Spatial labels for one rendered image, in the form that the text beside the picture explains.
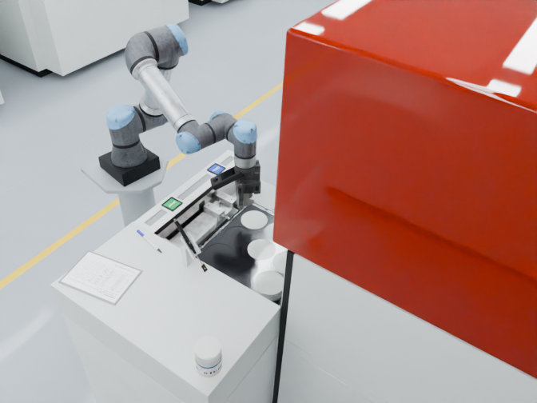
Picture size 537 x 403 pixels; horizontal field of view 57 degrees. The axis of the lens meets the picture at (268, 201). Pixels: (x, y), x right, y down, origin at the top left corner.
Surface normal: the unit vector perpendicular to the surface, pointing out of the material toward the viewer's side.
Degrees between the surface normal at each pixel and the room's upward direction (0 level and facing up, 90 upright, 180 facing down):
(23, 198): 0
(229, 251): 0
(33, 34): 90
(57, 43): 90
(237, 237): 0
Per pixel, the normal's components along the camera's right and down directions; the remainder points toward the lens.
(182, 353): 0.04, -0.74
